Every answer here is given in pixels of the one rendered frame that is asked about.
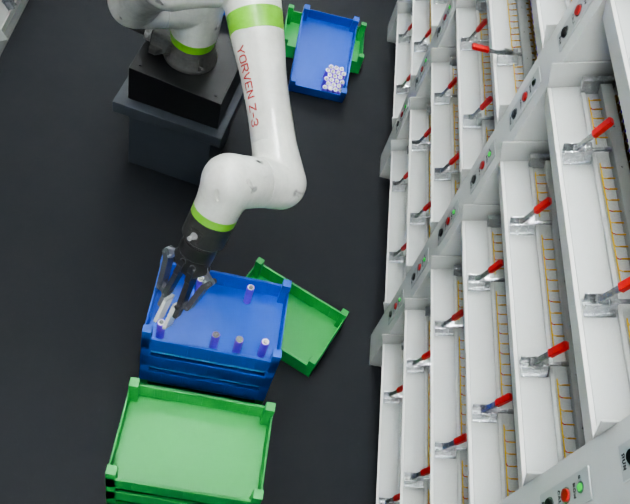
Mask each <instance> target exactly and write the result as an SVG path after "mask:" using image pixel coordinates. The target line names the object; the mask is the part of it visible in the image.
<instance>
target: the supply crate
mask: <svg viewBox="0 0 630 504"><path fill-rule="evenodd" d="M162 260H163V255H162V257H161V261H160V268H161V264H162ZM160 268H159V272H160ZM159 272H158V276H159ZM209 273H210V275H211V276H212V278H215V279H217V283H216V284H214V285H213V286H211V287H210V288H209V289H208V290H207V291H206V293H205V294H204V295H203V296H202V298H201V299H200V300H199V302H198V303H197V304H196V305H195V307H193V308H192V309H190V310H189V311H185V310H183V312H182V314H181V316H180V317H178V318H177V319H175V320H174V322H173V324H172V325H171V326H170V327H168V328H167V329H165V333H164V338H163V339H159V338H156V328H157V322H156V323H155V322H154V321H153V320H154V318H155V316H156V314H157V312H158V310H159V308H160V307H159V306H158V305H157V303H158V301H159V299H160V297H161V291H160V290H158V289H157V288H156V284H157V280H158V276H157V280H156V284H155V287H154V291H153V295H152V299H151V302H150V306H149V310H148V314H147V318H146V321H145V324H144V325H143V329H142V336H141V349H147V350H152V351H157V352H163V353H168V354H173V355H179V356H184V357H189V358H195V359H200V360H205V361H211V362H216V363H221V364H227V365H232V366H238V367H243V368H248V369H254V370H259V371H264V372H270V373H275V372H276V370H277V367H278V365H279V362H280V360H281V357H282V350H281V347H282V340H283V333H284V326H285V318H286V311H287V304H288V297H289V292H290V289H291V284H292V281H290V280H285V279H284V280H283V282H282V284H278V283H273V282H268V281H263V280H258V279H253V278H248V277H243V276H238V275H234V274H229V273H224V272H219V271H214V270H210V272H209ZM185 277H186V276H185V275H184V274H183V275H182V277H181V279H180V280H179V282H178V284H177V285H176V287H175V289H174V290H173V291H174V292H172V293H173V294H174V295H175V296H174V298H173V300H172V302H171V304H170V306H169V308H168V310H167V312H166V314H165V316H164V318H162V319H164V320H166V318H167V315H168V313H169V311H170V309H171V307H172V305H173V304H174V303H176V302H177V301H178V299H179V296H180V293H181V290H182V288H183V285H184V279H185ZM249 284H252V285H254V287H255V289H254V293H253V296H252V299H251V303H250V304H245V303H244V302H243V299H244V295H245V292H246V288H247V285H249ZM172 293H171V294H172ZM214 331H218V332H219V333H220V339H219V343H218V347H217V349H212V348H209V345H210V340H211V336H212V333H213V332H214ZM237 336H242V337H243V338H244V341H243V344H242V348H241V351H240V354H239V353H233V352H232V349H233V346H234V342H235V338H236V337H237ZM263 338H267V339H269V341H270V343H269V346H268V349H267V351H266V354H265V356H264V357H263V358H260V357H258V356H257V352H258V349H259V346H260V344H261V341H262V339H263Z"/></svg>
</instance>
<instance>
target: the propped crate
mask: <svg viewBox="0 0 630 504"><path fill-rule="evenodd" d="M358 23H359V17H356V16H354V18H353V19H349V18H345V17H341V16H336V15H332V14H328V13H324V12H320V11H316V10H312V9H310V5H307V4H305V5H304V9H303V12H302V16H301V21H300V26H299V32H298V37H297V42H296V47H295V53H294V58H293V63H292V68H291V74H290V79H289V84H288V88H289V91H293V92H297V93H301V94H306V95H310V96H314V97H319V98H323V99H327V100H332V101H336V102H340V103H342V102H343V100H344V98H345V96H346V94H347V85H348V79H349V73H350V67H351V61H352V56H353V50H354V44H355V38H356V32H357V25H358ZM330 64H332V65H333V66H338V67H339V68H340V67H343V68H344V71H343V72H345V73H346V76H345V78H344V82H345V83H344V85H343V87H342V89H341V93H340V94H335V93H331V92H327V91H322V90H321V89H322V87H321V84H322V82H323V78H322V77H323V74H324V72H325V69H326V68H328V67H329V65H330Z"/></svg>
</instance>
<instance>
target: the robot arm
mask: <svg viewBox="0 0 630 504"><path fill-rule="evenodd" d="M107 3H108V8H109V10H110V13H111V14H112V16H113V17H114V19H115V20H116V21H117V22H118V23H120V24H121V25H123V26H124V27H126V28H128V29H131V30H133V31H135V32H138V33H140V34H143V35H144V39H146V40H147V41H149V42H150V43H149V48H148V53H150V54H153V55H160V54H163V56H164V59H165V60H166V62H167V63H168V64H169V65H170V66H171V67H172V68H174V69H175V70H177V71H179V72H181V73H185V74H189V75H200V74H204V73H207V72H209V71H210V70H211V69H213V67H214V66H215V64H216V61H217V51H216V49H215V43H216V41H217V39H218V36H219V31H220V27H221V23H222V18H223V14H224V11H225V16H226V21H227V26H228V30H229V35H230V39H231V43H232V48H233V52H234V55H235V59H236V63H237V67H238V71H239V75H240V79H241V83H242V88H243V93H244V99H245V104H246V110H247V116H248V123H249V131H250V139H251V147H252V156H246V155H240V154H235V153H223V154H220V155H217V156H215V157H214V158H212V159H211V160H210V161H209V162H208V163H207V164H206V165H205V167H204V169H203V171H202V174H201V179H200V185H199V189H198V192H197V195H196V198H195V200H194V202H193V205H192V207H191V209H190V211H189V213H188V216H187V218H186V220H185V222H184V224H183V227H182V234H183V237H182V239H181V241H180V244H179V246H178V247H177V248H174V247H173V246H172V245H170V246H168V247H166V248H164V249H163V250H162V255H163V260H162V264H161V268H160V272H159V276H158V280H157V284H156V288H157V289H158V290H160V291H161V297H160V299H159V301H158V303H157V305H158V306H159V307H160V308H159V310H158V312H157V314H156V316H155V318H154V320H153V321H154V322H155V323H156V322H157V321H158V320H159V319H162V318H164V316H165V314H166V312H167V310H168V308H169V306H170V304H171V302H172V300H173V298H174V296H175V295H174V294H173V293H172V292H174V291H173V290H174V289H175V287H176V285H177V284H178V282H179V280H180V279H181V277H182V275H183V274H184V275H185V276H186V277H185V279H184V285H183V288H182V290H181V293H180V296H179V299H178V301H177V302H176V303H174V304H173V305H172V307H171V309H170V311H169V313H168V315H167V318H166V320H165V322H164V324H163V327H162V329H164V330H165V329H167V328H168V327H170V326H171V325H172V324H173V322H174V320H175V319H177V318H178V317H180V316H181V314H182V312H183V310H185V311H189V310H190V309H192V308H193V307H195V305H196V304H197V303H198V302H199V300H200V299H201V298H202V296H203V295H204V294H205V293H206V291H207V290H208V289H209V288H210V287H211V286H213V285H214V284H216V283H217V279H215V278H212V276H211V275H210V273H209V272H210V265H211V263H212V261H213V259H214V257H215V255H216V253H217V251H220V250H222V249H223V248H224V247H225V245H226V243H227V241H228V239H229V237H230V235H231V233H232V231H233V229H234V227H235V225H236V223H237V221H238V219H239V217H240V215H241V214H242V212H243V211H244V210H245V209H252V208H267V209H277V210H284V209H288V208H291V207H293V206H295V205H296V204H297V203H298V202H299V201H300V200H301V199H302V198H303V196H304V194H305V191H306V187H307V180H306V175H305V172H304V168H303V165H302V161H301V157H300V153H299V149H298V145H297V141H296V134H295V129H294V123H293V117H292V111H291V104H290V96H289V88H288V79H287V69H286V52H285V35H284V22H283V11H282V2H281V0H107ZM174 256H175V260H176V267H175V269H174V270H173V274H172V276H171V277H170V279H169V276H170V272H171V269H172V265H173V261H174ZM202 276H204V279H203V281H202V285H201V286H200V287H199V288H198V289H197V291H196V292H195V293H194V295H193V296H192V297H191V298H190V295H191V292H192V290H193V287H194V285H195V282H196V280H197V279H198V278H199V277H202ZM168 280H169V281H168ZM171 293H172V294H171ZM189 298H190V300H189ZM188 300H189V301H188Z"/></svg>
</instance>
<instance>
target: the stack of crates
mask: <svg viewBox="0 0 630 504"><path fill-rule="evenodd" d="M275 406H276V403H271V402H266V404H265V406H264V405H259V404H253V403H248V402H242V401H237V400H231V399H226V398H220V397H215V396H209V395H203V394H198V393H192V392H187V391H181V390H176V389H170V388H165V387H159V386H154V385H148V384H143V383H140V378H134V377H131V378H130V381H129V385H128V393H127V397H126V400H125V404H124V408H123V412H122V416H121V419H120V423H119V427H118V431H117V435H116V438H115V442H114V446H113V450H112V453H111V457H110V461H109V464H108V465H107V468H106V472H105V486H106V504H261V501H262V500H263V494H264V490H263V483H264V476H265V468H266V461H267V454H268V447H269V440H270V432H271V425H272V418H273V414H274V412H275Z"/></svg>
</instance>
